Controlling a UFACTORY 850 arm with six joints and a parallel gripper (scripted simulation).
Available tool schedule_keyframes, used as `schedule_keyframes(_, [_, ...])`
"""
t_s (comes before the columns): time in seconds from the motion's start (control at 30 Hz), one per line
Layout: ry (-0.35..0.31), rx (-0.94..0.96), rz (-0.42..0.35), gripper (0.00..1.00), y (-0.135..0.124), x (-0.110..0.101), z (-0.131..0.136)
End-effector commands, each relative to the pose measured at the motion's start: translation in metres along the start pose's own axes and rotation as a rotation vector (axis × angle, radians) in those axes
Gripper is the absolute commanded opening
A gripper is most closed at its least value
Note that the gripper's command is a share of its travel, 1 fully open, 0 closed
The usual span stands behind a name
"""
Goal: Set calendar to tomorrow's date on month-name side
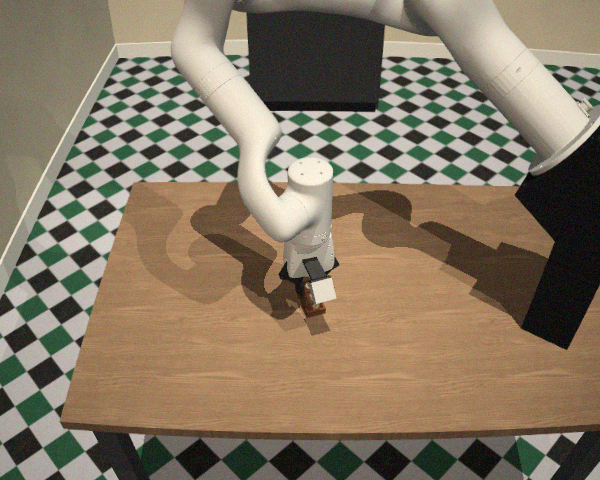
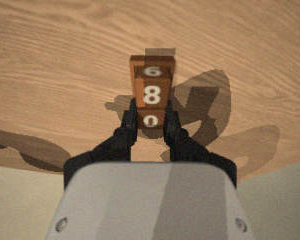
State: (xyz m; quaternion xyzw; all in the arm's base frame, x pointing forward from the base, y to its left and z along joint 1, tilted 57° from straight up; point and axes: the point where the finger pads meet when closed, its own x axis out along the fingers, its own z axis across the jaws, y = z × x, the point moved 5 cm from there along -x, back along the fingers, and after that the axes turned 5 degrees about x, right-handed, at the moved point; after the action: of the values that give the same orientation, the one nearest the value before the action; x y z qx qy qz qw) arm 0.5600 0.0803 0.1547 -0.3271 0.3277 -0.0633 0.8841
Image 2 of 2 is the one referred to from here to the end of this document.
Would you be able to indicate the brown calendar cube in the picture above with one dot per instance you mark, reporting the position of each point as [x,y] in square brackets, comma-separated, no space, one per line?
[152,86]
[150,117]

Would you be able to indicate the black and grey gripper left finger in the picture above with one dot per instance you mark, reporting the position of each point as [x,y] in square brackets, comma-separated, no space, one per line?
[117,147]

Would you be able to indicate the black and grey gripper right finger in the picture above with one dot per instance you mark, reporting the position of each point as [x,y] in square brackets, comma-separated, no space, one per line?
[183,147]

